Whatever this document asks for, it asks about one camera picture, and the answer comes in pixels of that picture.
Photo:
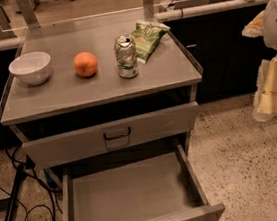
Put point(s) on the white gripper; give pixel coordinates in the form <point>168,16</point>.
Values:
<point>265,98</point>

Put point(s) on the green 7up can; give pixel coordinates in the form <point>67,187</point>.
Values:
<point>126,56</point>

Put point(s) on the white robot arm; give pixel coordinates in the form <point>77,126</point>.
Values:
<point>265,25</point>

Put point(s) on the grey top drawer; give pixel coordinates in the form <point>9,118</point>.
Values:
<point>96,140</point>

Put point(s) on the grey drawer cabinet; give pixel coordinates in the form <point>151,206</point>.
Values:
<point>68,102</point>

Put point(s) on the open grey middle drawer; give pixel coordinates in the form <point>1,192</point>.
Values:
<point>147,185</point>

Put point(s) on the green chip bag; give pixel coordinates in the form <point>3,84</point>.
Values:
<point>147,36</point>

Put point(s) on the orange fruit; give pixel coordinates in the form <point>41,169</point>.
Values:
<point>85,64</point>

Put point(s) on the white bowl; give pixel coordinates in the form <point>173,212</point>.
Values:
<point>31,68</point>

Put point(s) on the black tripod stand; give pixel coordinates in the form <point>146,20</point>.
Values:
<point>10,203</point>

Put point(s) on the black drawer handle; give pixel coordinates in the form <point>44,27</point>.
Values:
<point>117,135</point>

